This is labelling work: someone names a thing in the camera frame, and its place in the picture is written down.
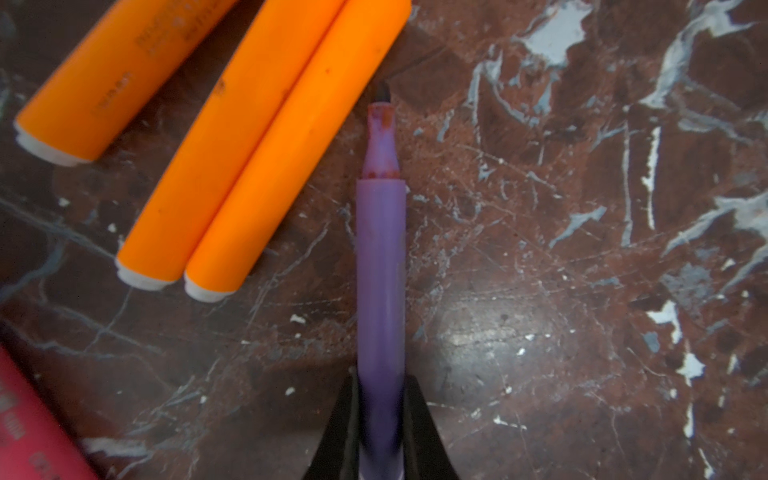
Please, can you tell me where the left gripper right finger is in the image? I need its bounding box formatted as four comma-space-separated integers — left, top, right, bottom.
403, 375, 459, 480

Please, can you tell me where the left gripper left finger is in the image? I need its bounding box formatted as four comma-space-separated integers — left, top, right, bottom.
303, 371, 360, 480

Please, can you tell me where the pink marker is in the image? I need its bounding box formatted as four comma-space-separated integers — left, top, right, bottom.
1, 351, 97, 480

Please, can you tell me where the orange marker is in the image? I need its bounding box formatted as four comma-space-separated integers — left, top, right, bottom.
184, 0, 412, 303
115, 0, 342, 291
14, 0, 236, 167

